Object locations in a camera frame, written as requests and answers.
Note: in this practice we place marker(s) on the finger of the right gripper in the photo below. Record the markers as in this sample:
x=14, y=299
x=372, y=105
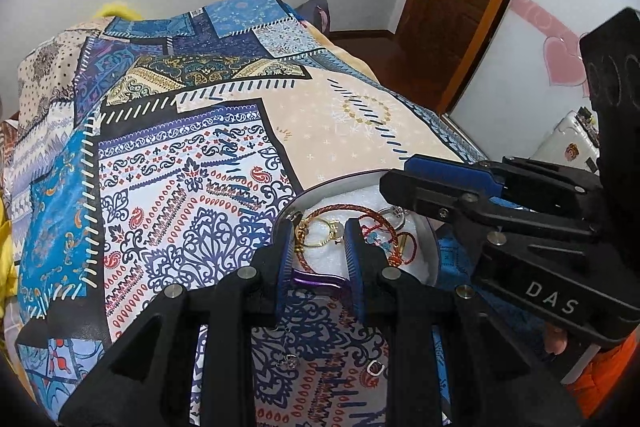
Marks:
x=469, y=178
x=457, y=201

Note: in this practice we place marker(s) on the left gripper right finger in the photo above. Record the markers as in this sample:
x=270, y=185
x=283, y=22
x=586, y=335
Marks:
x=449, y=356

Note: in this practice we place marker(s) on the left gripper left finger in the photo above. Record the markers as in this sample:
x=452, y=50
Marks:
x=146, y=377

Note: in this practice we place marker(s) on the person's right hand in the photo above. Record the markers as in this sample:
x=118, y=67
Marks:
x=555, y=339

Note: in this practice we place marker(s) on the white case with stickers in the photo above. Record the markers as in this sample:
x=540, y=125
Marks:
x=574, y=142

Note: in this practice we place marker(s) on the small silver earring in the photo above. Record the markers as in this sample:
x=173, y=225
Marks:
x=290, y=359

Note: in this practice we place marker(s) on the yellow cloth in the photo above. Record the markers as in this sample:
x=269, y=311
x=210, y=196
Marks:
x=8, y=271

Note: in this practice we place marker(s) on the dark blue bag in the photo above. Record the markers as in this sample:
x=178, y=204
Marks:
x=317, y=13

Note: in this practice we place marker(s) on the wooden wardrobe with white doors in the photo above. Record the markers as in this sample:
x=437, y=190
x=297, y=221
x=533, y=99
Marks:
x=531, y=75

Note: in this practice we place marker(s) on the blue patchwork bed blanket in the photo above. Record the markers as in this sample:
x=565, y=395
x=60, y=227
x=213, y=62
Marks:
x=158, y=152

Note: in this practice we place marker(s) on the yellow pillow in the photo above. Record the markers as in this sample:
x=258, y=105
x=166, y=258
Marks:
x=117, y=9

